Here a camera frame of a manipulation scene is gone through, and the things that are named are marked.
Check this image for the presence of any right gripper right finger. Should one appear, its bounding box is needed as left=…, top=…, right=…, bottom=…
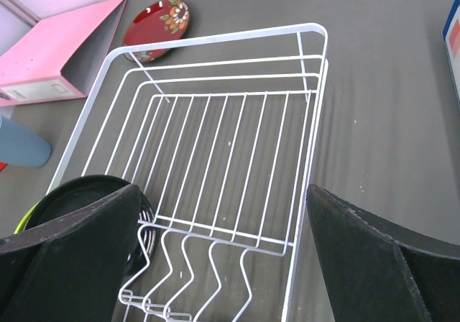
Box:
left=306, top=184, right=459, bottom=321

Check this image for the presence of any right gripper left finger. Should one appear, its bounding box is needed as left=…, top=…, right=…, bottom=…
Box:
left=1, top=185, right=141, bottom=321

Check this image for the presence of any lime green plate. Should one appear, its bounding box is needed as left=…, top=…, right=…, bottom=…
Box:
left=14, top=203, right=39, bottom=234

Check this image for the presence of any black plate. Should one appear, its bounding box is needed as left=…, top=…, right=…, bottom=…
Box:
left=23, top=175, right=158, bottom=277

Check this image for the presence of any blue plastic cup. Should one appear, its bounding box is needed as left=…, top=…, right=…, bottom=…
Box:
left=1, top=116, right=52, bottom=167

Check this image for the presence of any red floral plate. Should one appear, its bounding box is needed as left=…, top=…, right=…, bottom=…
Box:
left=122, top=0, right=190, bottom=46

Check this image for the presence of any white wire dish rack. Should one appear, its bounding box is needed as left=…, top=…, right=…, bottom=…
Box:
left=50, top=22, right=329, bottom=321

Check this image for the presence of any pink ring binder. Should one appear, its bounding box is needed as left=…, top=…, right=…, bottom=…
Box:
left=1, top=0, right=127, bottom=107

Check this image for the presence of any blue ring binder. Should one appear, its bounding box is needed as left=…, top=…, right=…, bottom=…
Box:
left=443, top=0, right=460, bottom=107

